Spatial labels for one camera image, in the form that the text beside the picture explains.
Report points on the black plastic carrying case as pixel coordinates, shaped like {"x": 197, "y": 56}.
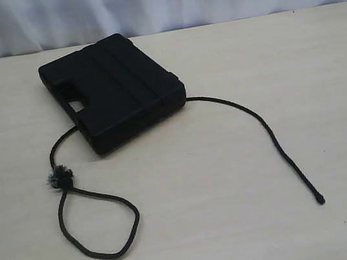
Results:
{"x": 112, "y": 91}

